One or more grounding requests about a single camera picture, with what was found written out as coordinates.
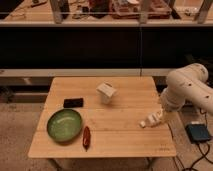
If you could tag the red chili pepper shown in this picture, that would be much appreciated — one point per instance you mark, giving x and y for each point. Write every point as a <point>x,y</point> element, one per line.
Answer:
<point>86,138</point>

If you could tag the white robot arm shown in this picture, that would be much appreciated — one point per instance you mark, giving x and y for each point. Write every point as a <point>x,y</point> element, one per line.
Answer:
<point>186,83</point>

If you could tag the white cube box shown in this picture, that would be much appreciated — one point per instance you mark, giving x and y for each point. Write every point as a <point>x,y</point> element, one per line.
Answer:
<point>106,92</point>

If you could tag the wooden folding table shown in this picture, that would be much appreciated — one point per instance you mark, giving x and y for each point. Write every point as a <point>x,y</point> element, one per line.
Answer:
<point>114,127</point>

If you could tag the black rectangular block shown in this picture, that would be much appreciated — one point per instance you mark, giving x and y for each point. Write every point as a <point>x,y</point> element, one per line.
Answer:
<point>73,103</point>

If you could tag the white plastic bottle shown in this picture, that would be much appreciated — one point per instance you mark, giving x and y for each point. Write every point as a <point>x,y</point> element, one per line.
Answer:
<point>152,120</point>

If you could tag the green bowl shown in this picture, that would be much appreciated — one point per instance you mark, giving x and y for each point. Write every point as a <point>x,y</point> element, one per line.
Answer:
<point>64,125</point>

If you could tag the red tray on shelf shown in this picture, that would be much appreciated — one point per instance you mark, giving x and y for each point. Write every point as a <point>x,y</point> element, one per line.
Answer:
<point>134,8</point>

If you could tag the long workbench shelf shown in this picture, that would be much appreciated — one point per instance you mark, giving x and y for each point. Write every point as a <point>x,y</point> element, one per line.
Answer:
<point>97,13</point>

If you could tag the black foot pedal box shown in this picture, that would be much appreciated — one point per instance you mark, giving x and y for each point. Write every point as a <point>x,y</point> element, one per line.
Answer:
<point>198,133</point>

